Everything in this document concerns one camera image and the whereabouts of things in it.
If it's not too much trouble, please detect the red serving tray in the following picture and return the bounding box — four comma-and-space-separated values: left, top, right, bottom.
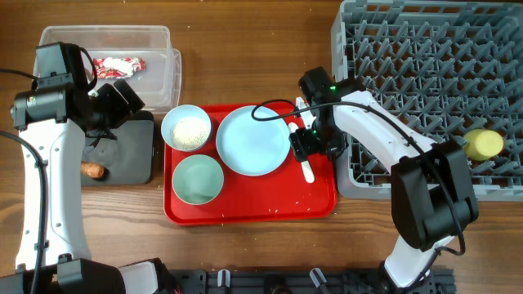
163, 100, 338, 226

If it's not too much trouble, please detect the light blue plate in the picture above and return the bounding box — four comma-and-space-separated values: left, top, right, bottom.
216, 105, 290, 176

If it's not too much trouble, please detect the black waste tray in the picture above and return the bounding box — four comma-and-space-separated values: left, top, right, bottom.
81, 111, 154, 186

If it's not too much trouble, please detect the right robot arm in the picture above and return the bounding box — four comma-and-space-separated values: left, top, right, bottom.
290, 67, 479, 293

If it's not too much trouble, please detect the grey dishwasher rack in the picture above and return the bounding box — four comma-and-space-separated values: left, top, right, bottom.
331, 1, 522, 201

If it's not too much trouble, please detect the clear plastic bin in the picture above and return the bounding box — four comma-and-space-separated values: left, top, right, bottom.
39, 25, 181, 114

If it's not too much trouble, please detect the yellow plastic cup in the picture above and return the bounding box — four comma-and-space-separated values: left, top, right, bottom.
463, 129, 504, 161

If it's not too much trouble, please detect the red snack wrapper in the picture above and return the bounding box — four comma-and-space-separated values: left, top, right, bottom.
93, 57, 145, 79

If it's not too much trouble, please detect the black mounting rail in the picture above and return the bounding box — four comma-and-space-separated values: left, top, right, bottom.
170, 268, 457, 294

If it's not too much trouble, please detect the orange carrot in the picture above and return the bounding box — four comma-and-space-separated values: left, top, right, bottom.
81, 161, 105, 179

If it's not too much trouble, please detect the blue bowl with rice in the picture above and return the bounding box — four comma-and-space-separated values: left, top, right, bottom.
160, 105, 212, 152

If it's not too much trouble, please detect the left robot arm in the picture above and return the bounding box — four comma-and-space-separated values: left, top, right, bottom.
1, 80, 166, 293

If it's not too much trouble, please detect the white plastic spoon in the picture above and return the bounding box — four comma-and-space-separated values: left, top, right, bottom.
288, 122, 315, 184

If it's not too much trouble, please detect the green bowl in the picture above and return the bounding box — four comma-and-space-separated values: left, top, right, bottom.
172, 154, 225, 206

